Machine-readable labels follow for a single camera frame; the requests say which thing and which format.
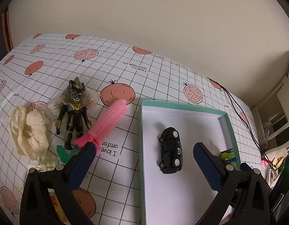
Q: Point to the black gold monster figure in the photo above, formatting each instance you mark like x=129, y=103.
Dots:
x=75, y=110

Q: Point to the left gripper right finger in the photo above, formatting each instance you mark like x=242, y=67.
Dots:
x=245, y=190

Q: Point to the colourful block toy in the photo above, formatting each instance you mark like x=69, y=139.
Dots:
x=228, y=156

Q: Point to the teal white shallow box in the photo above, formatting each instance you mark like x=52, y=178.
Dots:
x=184, y=196

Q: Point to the orange snack packet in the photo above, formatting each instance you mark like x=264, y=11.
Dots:
x=57, y=206

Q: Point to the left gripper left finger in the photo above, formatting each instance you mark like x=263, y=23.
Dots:
x=36, y=205

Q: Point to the pink hair roller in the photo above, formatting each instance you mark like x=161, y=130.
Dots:
x=103, y=125

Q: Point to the black toy car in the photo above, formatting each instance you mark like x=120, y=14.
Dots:
x=171, y=151

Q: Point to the cream knitted scrunchie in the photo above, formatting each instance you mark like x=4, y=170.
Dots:
x=28, y=130

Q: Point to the cream wooden shelf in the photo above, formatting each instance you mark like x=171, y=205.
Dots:
x=271, y=117

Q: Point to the green plastic toy figure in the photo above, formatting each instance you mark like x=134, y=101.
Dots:
x=64, y=154

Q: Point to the cream hair claw clip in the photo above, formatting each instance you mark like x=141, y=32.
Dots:
x=44, y=164

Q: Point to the grid fruit pattern tablecloth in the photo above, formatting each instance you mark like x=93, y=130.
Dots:
x=40, y=68

